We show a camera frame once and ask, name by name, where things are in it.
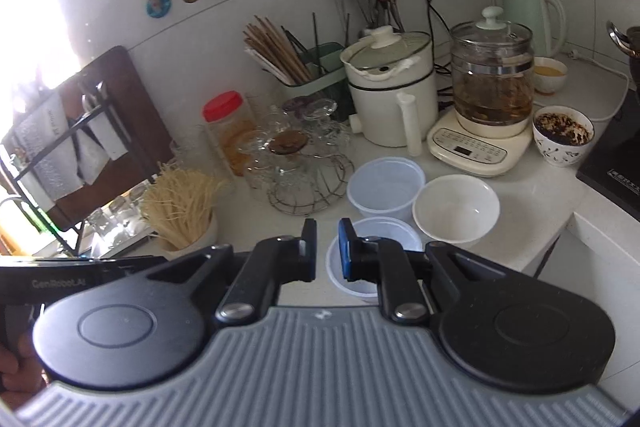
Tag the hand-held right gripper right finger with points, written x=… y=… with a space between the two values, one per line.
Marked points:
x=345 y=252

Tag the blue wall pipe flange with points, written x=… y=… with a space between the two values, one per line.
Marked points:
x=158 y=4

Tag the bundle of black chopsticks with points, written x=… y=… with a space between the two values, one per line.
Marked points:
x=316 y=37

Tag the patterned bowl with dark grains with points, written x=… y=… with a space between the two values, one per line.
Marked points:
x=562 y=139

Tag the black metal knife rack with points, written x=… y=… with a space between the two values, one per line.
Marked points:
x=75 y=132

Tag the small bowl with yellow liquid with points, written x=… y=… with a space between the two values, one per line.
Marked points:
x=550 y=74

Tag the person's left hand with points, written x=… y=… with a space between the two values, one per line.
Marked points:
x=20 y=363

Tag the glass tumbler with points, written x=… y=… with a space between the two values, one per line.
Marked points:
x=192 y=152

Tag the cluster of glass cups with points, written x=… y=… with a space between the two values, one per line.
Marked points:
x=295 y=142

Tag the dark cooking pot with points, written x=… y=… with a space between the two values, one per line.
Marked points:
x=627 y=52

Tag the white ceramic bowl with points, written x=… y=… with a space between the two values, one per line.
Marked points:
x=455 y=209

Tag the bundle of dried noodles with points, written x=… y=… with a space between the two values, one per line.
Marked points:
x=180 y=202

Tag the green chopstick holder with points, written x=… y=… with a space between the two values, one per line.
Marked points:
x=325 y=77

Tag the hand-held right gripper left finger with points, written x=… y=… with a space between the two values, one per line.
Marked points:
x=303 y=257

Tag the small drinking glass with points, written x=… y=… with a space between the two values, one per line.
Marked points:
x=120 y=209
x=100 y=219
x=137 y=197

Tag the translucent plastic bowl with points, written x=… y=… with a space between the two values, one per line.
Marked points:
x=385 y=187
x=370 y=227

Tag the glass kettle with white knob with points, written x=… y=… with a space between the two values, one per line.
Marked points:
x=492 y=77

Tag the black induction cooker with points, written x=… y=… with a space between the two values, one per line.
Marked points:
x=615 y=157

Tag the steel cleaver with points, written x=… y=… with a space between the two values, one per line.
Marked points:
x=45 y=152

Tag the mint green electric kettle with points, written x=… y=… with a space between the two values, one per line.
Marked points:
x=525 y=17

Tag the steel drain tray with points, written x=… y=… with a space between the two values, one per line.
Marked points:
x=145 y=239

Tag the white electric cooking pot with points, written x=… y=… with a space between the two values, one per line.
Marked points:
x=387 y=102

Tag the bundle of wooden chopsticks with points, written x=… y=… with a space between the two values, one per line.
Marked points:
x=272 y=49

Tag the red lid plastic jar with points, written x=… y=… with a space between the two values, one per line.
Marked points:
x=227 y=132

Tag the dark wooden cutting board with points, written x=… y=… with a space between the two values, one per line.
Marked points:
x=135 y=107

